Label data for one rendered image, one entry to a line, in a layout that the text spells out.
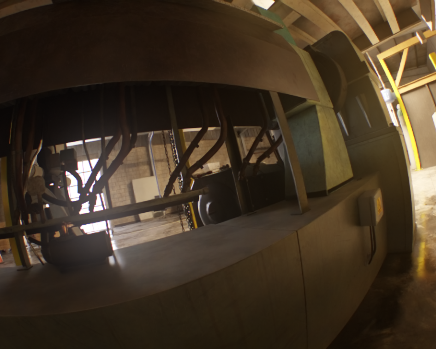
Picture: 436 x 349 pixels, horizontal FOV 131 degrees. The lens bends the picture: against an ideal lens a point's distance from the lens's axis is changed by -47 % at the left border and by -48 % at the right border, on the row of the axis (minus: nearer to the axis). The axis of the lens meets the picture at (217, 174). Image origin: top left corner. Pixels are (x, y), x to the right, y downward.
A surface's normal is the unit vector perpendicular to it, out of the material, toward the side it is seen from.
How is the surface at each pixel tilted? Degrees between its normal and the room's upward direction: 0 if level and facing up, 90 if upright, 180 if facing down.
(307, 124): 72
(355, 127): 90
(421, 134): 90
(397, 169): 90
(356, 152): 90
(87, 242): 64
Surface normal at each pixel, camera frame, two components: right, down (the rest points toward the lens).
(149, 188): 0.47, -0.18
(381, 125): -0.85, 0.16
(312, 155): -0.88, -0.14
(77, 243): 0.32, -0.59
